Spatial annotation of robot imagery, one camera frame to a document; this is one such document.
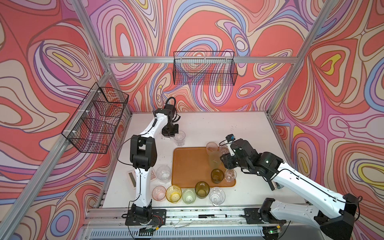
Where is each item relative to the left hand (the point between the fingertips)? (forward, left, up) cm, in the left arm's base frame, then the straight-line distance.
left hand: (176, 133), depth 97 cm
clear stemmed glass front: (-36, -24, -8) cm, 44 cm away
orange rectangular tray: (-18, -10, -10) cm, 23 cm away
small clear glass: (-25, -33, -7) cm, 42 cm away
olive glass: (-26, -25, -7) cm, 37 cm away
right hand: (-24, -28, +10) cm, 38 cm away
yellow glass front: (-35, 0, -7) cm, 36 cm away
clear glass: (0, -2, -6) cm, 6 cm away
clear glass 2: (-24, +7, -8) cm, 26 cm away
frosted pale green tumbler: (-17, -24, -3) cm, 30 cm away
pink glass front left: (-35, +8, -8) cm, 36 cm away
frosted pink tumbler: (-8, -23, -4) cm, 25 cm away
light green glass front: (-36, -9, -8) cm, 38 cm away
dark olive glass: (-33, -16, -8) cm, 38 cm away
